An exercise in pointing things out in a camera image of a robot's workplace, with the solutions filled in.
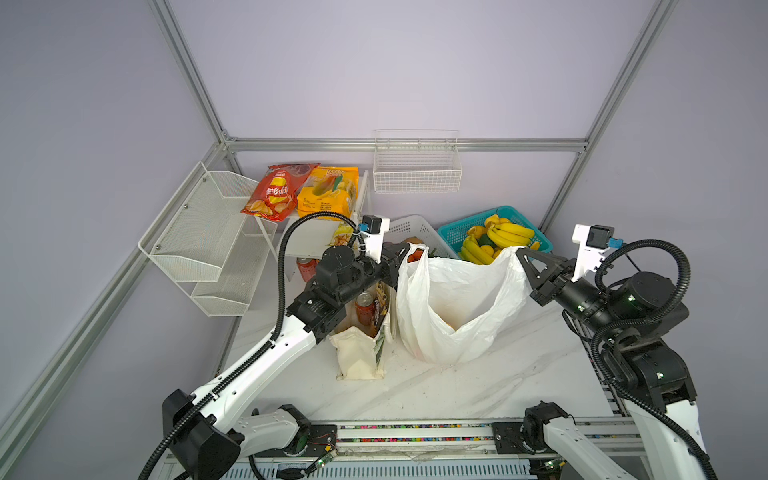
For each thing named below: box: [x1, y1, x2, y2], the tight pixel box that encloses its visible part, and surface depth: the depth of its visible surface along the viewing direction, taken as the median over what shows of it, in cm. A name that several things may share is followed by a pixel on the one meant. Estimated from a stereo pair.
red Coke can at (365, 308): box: [355, 291, 375, 326], surface depth 89 cm
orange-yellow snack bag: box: [297, 167, 360, 217], surface depth 78 cm
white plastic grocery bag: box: [396, 243, 532, 365], surface depth 68 cm
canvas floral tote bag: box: [329, 284, 398, 381], surface depth 76 cm
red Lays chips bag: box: [241, 163, 320, 222], surface depth 80 cm
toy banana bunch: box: [485, 215, 535, 248], surface depth 106 cm
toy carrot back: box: [407, 248, 425, 263], surface depth 67 cm
